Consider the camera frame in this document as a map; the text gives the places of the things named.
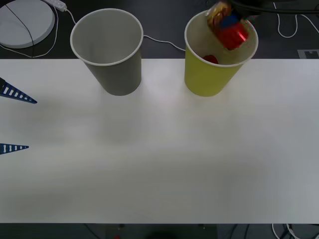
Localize white cables under table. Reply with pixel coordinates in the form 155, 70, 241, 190
271, 223, 300, 239

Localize grey plastic waste bin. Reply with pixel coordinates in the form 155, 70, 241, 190
70, 8, 144, 97

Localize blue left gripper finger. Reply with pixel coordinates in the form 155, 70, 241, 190
0, 143, 29, 155
0, 77, 38, 105

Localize yellow-green plastic waste bin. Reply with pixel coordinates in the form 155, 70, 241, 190
183, 9, 259, 98

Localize white cable around disc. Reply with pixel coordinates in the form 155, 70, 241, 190
0, 4, 59, 59

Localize thin black cable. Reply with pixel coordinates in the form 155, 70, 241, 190
5, 4, 35, 58

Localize looped white cable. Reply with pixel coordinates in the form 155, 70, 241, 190
272, 1, 319, 38

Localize white power strip cable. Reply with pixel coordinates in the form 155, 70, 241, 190
64, 8, 186, 52

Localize white power strip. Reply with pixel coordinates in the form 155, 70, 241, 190
41, 0, 67, 11

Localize red and gold drink can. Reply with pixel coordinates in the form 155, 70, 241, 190
206, 1, 251, 50

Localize white round disc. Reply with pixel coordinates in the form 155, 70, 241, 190
0, 0, 56, 49

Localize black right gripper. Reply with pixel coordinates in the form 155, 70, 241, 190
220, 0, 265, 28

